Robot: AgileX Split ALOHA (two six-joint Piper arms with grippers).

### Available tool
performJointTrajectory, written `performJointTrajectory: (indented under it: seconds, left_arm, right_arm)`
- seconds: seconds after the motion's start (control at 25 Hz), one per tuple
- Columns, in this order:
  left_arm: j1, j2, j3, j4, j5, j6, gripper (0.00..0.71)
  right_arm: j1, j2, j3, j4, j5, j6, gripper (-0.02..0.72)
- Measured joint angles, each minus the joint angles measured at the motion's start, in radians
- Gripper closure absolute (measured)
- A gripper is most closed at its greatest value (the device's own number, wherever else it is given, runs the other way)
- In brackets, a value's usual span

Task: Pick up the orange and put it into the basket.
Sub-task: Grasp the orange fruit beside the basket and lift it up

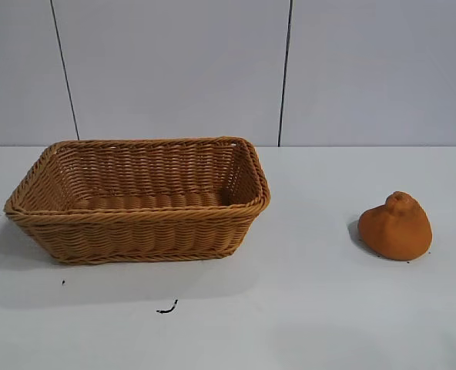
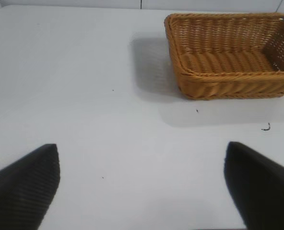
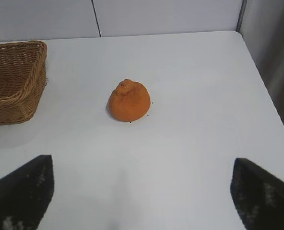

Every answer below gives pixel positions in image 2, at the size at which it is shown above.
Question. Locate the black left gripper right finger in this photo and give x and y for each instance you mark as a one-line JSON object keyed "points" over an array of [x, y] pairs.
{"points": [[264, 189]]}

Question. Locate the brown wicker basket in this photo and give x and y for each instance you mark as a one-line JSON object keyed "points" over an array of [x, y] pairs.
{"points": [[228, 64]]}

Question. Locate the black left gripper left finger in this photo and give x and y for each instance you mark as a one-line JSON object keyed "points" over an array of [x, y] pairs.
{"points": [[19, 191]]}

